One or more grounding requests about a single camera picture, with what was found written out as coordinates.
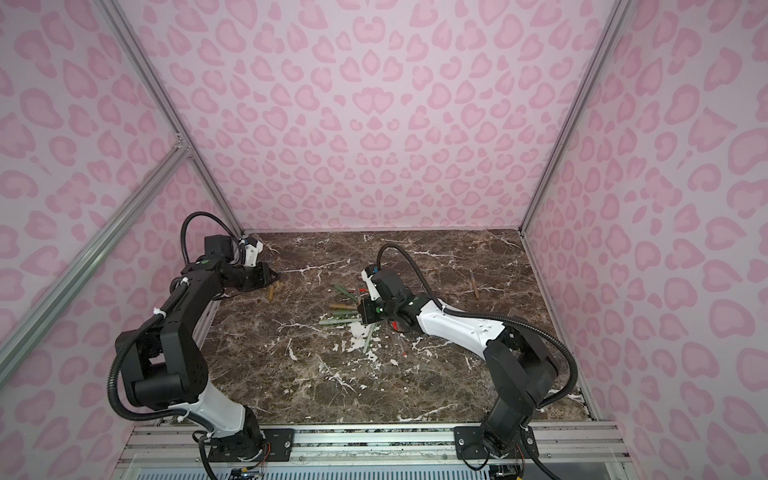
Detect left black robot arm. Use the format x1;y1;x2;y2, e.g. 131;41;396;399
106;235;279;461

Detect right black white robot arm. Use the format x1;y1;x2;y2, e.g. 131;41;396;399
358;265;559;459

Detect green pen vertical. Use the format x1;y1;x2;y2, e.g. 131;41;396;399
363;324;378;355

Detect green pen upper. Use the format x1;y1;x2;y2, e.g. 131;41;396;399
333;284;358;303

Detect green pen lower left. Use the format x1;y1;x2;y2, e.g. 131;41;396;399
318;317;360;326

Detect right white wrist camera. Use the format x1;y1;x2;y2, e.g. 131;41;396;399
361;265;380;301

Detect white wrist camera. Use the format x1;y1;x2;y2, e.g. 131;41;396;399
361;265;380;301
239;236;264;267

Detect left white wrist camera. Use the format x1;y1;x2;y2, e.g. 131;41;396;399
239;236;264;267

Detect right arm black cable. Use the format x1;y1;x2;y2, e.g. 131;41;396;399
376;243;579;409

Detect diagonal aluminium frame bar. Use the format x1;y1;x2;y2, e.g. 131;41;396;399
1;141;189;385

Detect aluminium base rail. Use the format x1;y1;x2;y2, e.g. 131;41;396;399
110;421;637;480

